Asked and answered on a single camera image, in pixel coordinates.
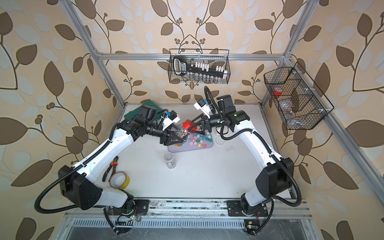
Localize green plastic block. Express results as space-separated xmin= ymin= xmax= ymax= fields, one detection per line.
xmin=124 ymin=100 xmax=162 ymax=120

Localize black wire basket right wall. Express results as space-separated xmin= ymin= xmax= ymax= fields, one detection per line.
xmin=264 ymin=62 xmax=335 ymax=130

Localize black wire basket back wall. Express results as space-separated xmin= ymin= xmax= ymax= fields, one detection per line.
xmin=166 ymin=48 xmax=231 ymax=85

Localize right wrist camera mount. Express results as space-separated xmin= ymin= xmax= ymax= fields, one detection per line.
xmin=194 ymin=95 xmax=236 ymax=118

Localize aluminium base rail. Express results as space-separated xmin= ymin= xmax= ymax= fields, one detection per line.
xmin=64 ymin=199 xmax=313 ymax=230

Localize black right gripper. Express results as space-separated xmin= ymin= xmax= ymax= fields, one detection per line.
xmin=189 ymin=113 xmax=226 ymax=136

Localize clear jar of star candies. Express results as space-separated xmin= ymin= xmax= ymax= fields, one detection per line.
xmin=215 ymin=127 xmax=228 ymax=136

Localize red lidded jar in basket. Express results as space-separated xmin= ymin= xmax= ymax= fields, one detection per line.
xmin=273 ymin=87 xmax=284 ymax=97

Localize yellow tape roll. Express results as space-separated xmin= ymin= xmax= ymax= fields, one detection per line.
xmin=109 ymin=172 xmax=130 ymax=190

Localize orange black pliers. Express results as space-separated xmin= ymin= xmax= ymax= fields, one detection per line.
xmin=102 ymin=156 xmax=119 ymax=182

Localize red lidded clear jar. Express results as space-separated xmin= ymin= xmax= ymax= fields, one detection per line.
xmin=177 ymin=128 xmax=191 ymax=143

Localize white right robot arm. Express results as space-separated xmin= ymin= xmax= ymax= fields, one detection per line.
xmin=187 ymin=111 xmax=302 ymax=216

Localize black socket set holder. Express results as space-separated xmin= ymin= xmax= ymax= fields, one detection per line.
xmin=172 ymin=56 xmax=229 ymax=79

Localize pile of star candies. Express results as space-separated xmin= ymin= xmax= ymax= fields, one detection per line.
xmin=187 ymin=133 xmax=214 ymax=150

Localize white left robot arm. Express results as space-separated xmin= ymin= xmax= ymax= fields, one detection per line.
xmin=34 ymin=119 xmax=184 ymax=214

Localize black wire basket wall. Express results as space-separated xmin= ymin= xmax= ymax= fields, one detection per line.
xmin=166 ymin=48 xmax=231 ymax=85
xmin=264 ymin=62 xmax=335 ymax=130

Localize lilac plastic tray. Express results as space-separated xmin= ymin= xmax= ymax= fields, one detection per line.
xmin=168 ymin=125 xmax=214 ymax=153

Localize aluminium frame post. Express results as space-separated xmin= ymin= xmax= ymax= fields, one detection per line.
xmin=260 ymin=0 xmax=319 ymax=109

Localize clear jar lid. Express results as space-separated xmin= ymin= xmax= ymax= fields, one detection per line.
xmin=215 ymin=137 xmax=226 ymax=146

